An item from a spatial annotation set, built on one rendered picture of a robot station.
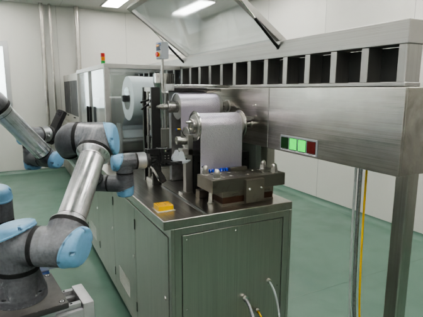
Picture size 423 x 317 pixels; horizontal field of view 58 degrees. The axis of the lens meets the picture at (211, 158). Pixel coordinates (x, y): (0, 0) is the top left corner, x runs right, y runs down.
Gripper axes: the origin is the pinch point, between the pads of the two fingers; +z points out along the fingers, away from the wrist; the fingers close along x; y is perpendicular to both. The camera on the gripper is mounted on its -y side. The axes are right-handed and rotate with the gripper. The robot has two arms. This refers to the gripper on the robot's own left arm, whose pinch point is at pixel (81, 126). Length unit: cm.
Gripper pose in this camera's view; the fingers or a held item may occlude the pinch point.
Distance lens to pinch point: 213.6
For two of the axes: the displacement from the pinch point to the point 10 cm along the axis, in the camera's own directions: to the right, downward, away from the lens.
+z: 4.9, -1.4, 8.6
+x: 8.6, 2.2, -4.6
